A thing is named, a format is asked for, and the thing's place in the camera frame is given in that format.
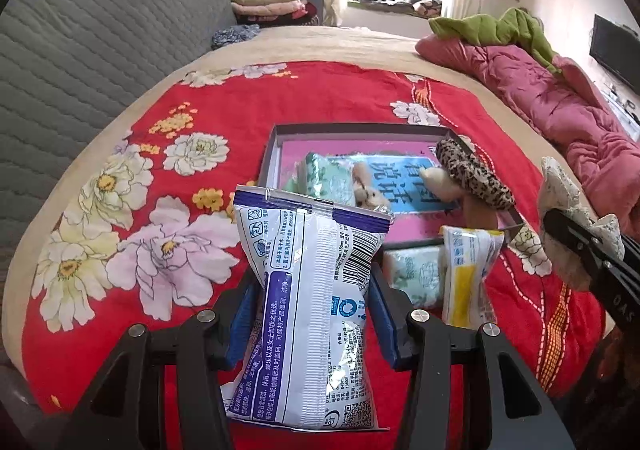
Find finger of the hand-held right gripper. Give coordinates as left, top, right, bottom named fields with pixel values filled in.
left=542, top=210, right=640, bottom=331

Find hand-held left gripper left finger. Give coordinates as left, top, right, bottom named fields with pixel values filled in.
left=55, top=270, right=266, bottom=450

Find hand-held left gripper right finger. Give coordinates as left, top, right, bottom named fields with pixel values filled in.
left=367, top=265, right=576, bottom=450

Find green tissue pack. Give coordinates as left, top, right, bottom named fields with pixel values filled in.
left=382, top=245, right=448, bottom=308
left=285, top=152, right=361, bottom=205

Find white blue cotton pad packet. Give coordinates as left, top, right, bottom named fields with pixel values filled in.
left=222, top=185, right=393, bottom=431

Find white floral scrunchie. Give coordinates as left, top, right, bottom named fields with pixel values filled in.
left=537, top=157, right=626, bottom=291

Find white yellow packet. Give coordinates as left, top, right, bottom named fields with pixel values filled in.
left=440, top=226, right=506, bottom=329

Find leopard print scrunchie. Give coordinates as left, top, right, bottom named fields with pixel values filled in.
left=435, top=139, right=516, bottom=211

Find beige teddy bear pink bow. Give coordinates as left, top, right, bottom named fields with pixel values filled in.
left=350, top=162, right=393, bottom=213

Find beige teddy bear purple bow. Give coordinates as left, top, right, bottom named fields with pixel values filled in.
left=417, top=167, right=498, bottom=231

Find dark shallow cardboard box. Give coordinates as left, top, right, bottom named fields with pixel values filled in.
left=257, top=124, right=523, bottom=251

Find person's right forearm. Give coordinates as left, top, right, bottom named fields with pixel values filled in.
left=562, top=327, right=640, bottom=450

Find pink book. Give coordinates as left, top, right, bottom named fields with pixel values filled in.
left=277, top=140, right=468, bottom=243

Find white tv cabinet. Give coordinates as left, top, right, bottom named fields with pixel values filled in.
left=602, top=84, right=640, bottom=133

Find pink quilt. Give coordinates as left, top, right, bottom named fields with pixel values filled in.
left=415, top=37, right=640, bottom=225

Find black television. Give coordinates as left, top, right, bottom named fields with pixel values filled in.
left=589, top=14, right=640, bottom=95

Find green blanket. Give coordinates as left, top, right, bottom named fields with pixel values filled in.
left=429, top=7, right=563, bottom=75

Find red floral blanket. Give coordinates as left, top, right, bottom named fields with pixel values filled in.
left=22, top=60, right=608, bottom=450

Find blue patterned cloth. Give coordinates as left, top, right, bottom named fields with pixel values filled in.
left=211, top=24, right=261, bottom=50

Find grey quilted headboard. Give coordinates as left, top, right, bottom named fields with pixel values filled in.
left=0, top=0, right=238, bottom=275

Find windowsill cushions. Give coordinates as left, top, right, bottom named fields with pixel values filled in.
left=350, top=0, right=443, bottom=18

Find stack of folded blankets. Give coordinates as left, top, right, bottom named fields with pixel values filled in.
left=230, top=0, right=306, bottom=20

